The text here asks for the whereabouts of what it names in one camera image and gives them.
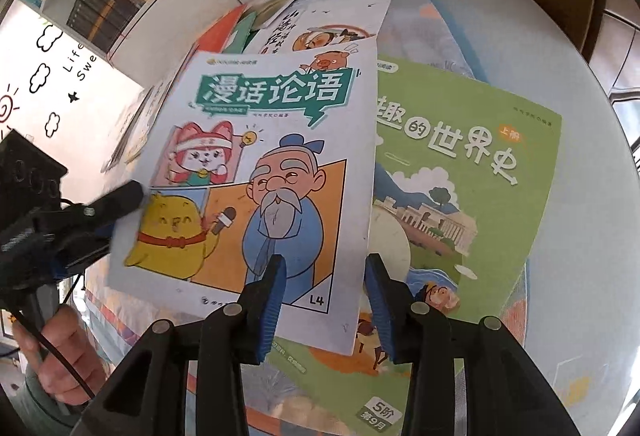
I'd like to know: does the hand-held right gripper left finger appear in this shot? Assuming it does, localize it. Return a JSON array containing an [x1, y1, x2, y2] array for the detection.
[[70, 255, 288, 436]]

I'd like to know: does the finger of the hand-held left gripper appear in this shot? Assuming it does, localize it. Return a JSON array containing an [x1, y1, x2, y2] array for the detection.
[[54, 236, 113, 277], [67, 180, 146, 237]]

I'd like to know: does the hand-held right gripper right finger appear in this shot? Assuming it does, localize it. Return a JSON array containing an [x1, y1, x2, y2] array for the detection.
[[364, 253, 581, 436]]

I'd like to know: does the white comic cover book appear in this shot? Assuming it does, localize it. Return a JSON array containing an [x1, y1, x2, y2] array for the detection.
[[106, 40, 378, 358]]

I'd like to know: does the red cover book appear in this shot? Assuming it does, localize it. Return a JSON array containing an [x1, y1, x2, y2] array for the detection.
[[200, 4, 248, 56]]

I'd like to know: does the person's left forearm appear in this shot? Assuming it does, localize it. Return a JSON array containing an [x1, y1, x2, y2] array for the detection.
[[22, 366, 101, 436]]

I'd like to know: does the person's left hand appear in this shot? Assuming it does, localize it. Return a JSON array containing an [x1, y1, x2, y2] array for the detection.
[[12, 303, 108, 402]]

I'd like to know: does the white book with drawings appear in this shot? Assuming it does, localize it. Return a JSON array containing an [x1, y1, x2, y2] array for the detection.
[[102, 86, 168, 174]]

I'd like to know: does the green illustrated cover book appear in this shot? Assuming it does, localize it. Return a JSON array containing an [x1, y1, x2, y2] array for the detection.
[[270, 56, 563, 436]]

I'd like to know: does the printed tablecloth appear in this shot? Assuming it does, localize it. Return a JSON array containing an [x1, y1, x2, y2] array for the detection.
[[82, 0, 640, 436]]

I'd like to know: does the white cartoon cover book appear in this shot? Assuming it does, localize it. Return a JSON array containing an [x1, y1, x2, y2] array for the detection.
[[245, 0, 396, 71]]

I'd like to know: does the red sun wall sticker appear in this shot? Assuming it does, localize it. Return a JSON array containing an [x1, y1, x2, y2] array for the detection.
[[0, 83, 21, 124]]

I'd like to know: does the black cable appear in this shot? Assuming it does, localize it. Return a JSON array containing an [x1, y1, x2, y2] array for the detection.
[[10, 198, 96, 399]]

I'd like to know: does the black lettering wall sticker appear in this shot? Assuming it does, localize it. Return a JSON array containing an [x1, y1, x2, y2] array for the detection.
[[65, 48, 108, 81]]

